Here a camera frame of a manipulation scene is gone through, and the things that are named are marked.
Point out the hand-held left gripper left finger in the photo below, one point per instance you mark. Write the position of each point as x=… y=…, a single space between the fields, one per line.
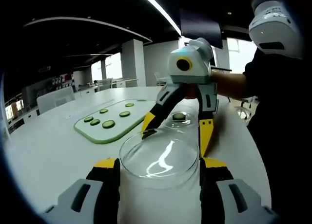
x=73 y=204

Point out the straight ceiling light strip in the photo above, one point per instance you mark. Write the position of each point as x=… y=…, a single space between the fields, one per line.
x=161 y=9

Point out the clear glass petri dish lid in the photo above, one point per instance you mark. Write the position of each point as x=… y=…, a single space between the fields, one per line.
x=136 y=160

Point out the single round cucumber slice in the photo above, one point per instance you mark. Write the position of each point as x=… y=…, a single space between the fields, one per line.
x=178 y=116

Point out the group of cucumber slices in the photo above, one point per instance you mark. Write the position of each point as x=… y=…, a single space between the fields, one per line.
x=108 y=124

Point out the white green-edged cutting board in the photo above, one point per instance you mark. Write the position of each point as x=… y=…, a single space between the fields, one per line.
x=97 y=134

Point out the wall display shelf with boxes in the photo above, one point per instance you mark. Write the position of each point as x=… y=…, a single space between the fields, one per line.
x=62 y=79

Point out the dark hanging ceiling panel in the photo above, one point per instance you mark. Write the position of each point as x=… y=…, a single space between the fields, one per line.
x=202 y=28

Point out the person's right hand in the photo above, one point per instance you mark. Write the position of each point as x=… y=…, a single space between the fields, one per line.
x=191 y=92

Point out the curved ceiling light rail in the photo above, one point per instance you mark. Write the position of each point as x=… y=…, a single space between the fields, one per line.
x=92 y=20

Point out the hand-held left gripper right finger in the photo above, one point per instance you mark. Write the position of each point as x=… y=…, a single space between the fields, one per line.
x=229 y=204

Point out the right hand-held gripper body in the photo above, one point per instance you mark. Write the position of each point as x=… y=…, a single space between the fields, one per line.
x=197 y=68

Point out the white mesh office chair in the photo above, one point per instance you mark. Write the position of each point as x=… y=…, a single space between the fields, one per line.
x=56 y=98

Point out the clear glass petri dish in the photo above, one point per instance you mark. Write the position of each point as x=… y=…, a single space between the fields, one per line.
x=191 y=121

